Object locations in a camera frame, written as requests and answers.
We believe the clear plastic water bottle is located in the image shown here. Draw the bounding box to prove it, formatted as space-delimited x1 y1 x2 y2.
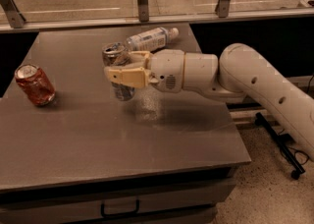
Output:
125 27 179 52

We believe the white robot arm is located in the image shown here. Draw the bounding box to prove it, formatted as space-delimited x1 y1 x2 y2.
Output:
104 43 314 160

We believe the black drawer handle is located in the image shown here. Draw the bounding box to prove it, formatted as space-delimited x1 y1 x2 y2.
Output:
100 199 140 219

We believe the left metal glass bracket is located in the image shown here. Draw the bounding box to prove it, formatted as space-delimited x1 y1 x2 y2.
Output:
0 0 26 28

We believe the black floor cable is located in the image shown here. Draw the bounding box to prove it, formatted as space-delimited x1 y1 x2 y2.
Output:
278 74 314 167

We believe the crumpled red soda can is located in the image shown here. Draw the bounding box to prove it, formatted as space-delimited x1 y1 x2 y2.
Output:
15 64 55 106

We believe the black wheeled stand base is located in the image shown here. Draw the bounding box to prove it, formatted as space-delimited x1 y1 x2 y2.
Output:
255 113 305 180

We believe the silver redbull can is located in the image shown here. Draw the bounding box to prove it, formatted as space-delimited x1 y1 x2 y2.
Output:
101 41 136 102

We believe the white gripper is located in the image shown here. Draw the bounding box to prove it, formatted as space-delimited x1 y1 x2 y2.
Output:
104 49 184 93

